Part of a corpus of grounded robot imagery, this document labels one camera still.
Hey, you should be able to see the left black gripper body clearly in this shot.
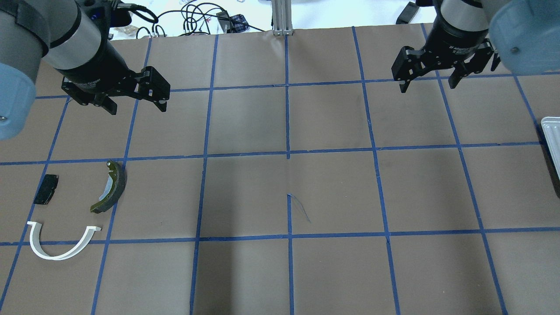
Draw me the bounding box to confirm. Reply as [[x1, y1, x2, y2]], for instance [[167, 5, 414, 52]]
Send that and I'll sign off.
[[61, 40, 144, 100]]

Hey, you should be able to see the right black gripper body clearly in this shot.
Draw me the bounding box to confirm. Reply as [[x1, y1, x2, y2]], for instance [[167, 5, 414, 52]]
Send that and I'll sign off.
[[420, 16, 489, 74]]

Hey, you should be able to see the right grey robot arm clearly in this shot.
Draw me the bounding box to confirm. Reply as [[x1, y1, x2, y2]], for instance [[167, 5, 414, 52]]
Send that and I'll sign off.
[[391, 0, 560, 93]]

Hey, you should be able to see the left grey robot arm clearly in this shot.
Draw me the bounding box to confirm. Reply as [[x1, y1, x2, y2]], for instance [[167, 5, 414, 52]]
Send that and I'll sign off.
[[0, 0, 171, 140]]

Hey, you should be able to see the silver ribbed metal tray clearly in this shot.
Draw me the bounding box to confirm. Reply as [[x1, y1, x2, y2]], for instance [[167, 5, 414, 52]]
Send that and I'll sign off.
[[541, 116, 560, 177]]

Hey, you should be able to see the black power adapter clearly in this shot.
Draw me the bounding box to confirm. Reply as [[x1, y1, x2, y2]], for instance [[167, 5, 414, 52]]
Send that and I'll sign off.
[[395, 1, 420, 25]]

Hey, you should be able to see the olive green brake shoe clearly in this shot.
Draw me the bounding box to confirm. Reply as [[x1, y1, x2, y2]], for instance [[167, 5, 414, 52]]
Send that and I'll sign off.
[[90, 160, 127, 214]]

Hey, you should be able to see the black brake pad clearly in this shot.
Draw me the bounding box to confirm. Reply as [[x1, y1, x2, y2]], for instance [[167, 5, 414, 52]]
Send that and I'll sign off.
[[33, 174, 59, 205]]

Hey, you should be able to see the black cable bundle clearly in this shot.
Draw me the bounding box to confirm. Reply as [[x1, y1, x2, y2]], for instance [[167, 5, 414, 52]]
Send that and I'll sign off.
[[109, 0, 266, 39]]

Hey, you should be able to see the aluminium frame post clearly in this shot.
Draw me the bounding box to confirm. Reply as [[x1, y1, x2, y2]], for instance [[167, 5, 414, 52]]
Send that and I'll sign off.
[[270, 0, 294, 36]]

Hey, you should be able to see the white curved plastic bracket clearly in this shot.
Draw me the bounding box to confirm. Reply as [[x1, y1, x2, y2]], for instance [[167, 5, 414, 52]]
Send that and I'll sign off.
[[27, 221, 102, 261]]

